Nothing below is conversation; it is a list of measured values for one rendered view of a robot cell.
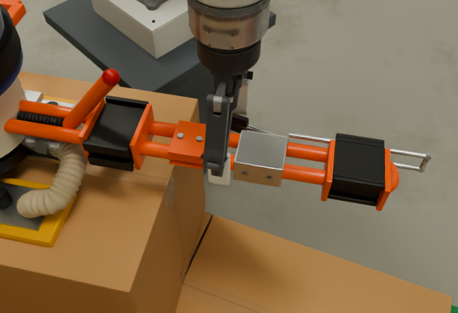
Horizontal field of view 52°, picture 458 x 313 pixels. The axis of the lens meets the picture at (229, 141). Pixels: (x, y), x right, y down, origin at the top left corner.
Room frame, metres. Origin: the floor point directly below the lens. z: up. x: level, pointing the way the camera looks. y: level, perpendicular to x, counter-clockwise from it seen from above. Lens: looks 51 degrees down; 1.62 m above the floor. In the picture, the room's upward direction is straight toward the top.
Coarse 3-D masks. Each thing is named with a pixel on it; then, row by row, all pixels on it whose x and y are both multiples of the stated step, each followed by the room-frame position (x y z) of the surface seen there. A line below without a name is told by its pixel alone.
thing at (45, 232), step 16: (0, 176) 0.45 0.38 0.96; (0, 192) 0.40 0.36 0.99; (16, 192) 0.42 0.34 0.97; (0, 208) 0.38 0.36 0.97; (16, 208) 0.39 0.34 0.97; (0, 224) 0.36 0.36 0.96; (16, 224) 0.36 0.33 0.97; (32, 224) 0.36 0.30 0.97; (48, 224) 0.36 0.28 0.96; (16, 240) 0.34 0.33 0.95; (32, 240) 0.33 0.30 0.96; (48, 240) 0.33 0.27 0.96
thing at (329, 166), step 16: (336, 144) 0.41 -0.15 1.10; (352, 144) 0.41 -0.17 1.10; (336, 160) 0.38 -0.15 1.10; (352, 160) 0.38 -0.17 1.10; (368, 160) 0.38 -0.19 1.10; (384, 160) 0.39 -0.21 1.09; (336, 176) 0.36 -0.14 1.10; (352, 176) 0.36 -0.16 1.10; (368, 176) 0.36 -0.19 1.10; (384, 176) 0.36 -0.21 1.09; (336, 192) 0.36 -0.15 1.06; (352, 192) 0.35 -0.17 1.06; (368, 192) 0.35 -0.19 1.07; (384, 192) 0.34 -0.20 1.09
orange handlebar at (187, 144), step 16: (0, 0) 0.77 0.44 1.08; (16, 0) 0.77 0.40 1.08; (16, 16) 0.73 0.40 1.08; (32, 112) 0.49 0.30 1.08; (48, 112) 0.49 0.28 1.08; (64, 112) 0.49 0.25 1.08; (16, 128) 0.46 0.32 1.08; (32, 128) 0.45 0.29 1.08; (48, 128) 0.45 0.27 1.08; (64, 128) 0.45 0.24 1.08; (160, 128) 0.46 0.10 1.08; (176, 128) 0.45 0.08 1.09; (192, 128) 0.45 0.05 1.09; (80, 144) 0.44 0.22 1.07; (144, 144) 0.42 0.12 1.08; (160, 144) 0.42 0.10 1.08; (176, 144) 0.42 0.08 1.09; (192, 144) 0.42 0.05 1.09; (288, 144) 0.42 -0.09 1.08; (176, 160) 0.41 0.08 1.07; (192, 160) 0.40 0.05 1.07; (320, 160) 0.40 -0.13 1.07; (288, 176) 0.37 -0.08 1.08; (304, 176) 0.37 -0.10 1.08; (320, 176) 0.37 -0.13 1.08
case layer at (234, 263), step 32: (224, 224) 0.59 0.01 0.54; (192, 256) 0.50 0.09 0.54; (224, 256) 0.50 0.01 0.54; (256, 256) 0.50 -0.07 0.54; (288, 256) 0.50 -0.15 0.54; (320, 256) 0.50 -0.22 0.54; (192, 288) 0.42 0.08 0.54; (224, 288) 0.42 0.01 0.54; (256, 288) 0.42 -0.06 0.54; (288, 288) 0.42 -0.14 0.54; (320, 288) 0.42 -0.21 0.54; (352, 288) 0.42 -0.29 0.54; (384, 288) 0.42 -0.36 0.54; (416, 288) 0.42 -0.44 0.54
